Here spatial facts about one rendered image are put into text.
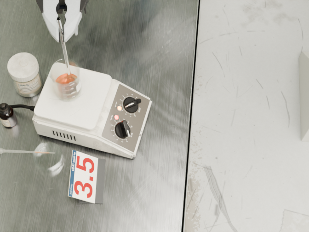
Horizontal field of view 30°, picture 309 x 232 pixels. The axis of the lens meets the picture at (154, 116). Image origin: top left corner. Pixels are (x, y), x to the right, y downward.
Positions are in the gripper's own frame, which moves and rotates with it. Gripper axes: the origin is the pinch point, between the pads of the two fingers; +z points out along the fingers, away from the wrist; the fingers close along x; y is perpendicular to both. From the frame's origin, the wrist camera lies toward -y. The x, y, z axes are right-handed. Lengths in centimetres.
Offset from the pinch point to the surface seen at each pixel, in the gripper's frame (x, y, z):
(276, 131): -39.9, 25.7, 7.4
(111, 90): -7.5, 19.1, 0.8
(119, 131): -8.7, 20.3, 8.8
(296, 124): -44, 26, 6
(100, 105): -5.3, 17.0, 4.8
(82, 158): -1.8, 23.0, 12.9
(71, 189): 0.2, 21.6, 19.4
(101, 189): -5.1, 25.1, 18.4
